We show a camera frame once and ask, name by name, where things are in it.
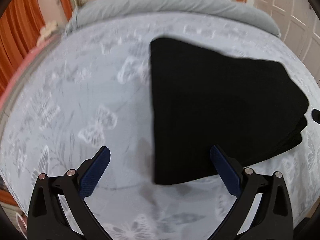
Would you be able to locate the orange curtain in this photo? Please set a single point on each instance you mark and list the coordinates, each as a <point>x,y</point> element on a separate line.
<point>20,28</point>

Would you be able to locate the butterfly patterned bed sheet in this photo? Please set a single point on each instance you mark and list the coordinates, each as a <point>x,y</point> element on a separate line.
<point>92,90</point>

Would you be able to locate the grey folded duvet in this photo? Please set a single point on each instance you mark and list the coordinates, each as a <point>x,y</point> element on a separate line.
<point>99,10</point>

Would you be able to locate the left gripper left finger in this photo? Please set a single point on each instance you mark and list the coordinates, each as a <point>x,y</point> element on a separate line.
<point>46,218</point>

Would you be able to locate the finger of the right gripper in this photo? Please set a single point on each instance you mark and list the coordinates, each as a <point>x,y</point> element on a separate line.
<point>316,115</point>

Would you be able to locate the pink topped side cabinet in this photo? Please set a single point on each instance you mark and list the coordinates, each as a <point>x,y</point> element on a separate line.
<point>23,73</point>

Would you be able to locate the black pants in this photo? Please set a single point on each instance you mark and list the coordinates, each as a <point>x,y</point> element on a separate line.
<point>249,108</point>

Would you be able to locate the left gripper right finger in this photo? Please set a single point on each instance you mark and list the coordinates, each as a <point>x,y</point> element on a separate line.
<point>273,218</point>

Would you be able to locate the white flower plush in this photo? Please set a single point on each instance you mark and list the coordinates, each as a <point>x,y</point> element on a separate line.
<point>47,31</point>

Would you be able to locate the white wardrobe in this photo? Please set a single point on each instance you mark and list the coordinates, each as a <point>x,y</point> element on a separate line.
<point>299,27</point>

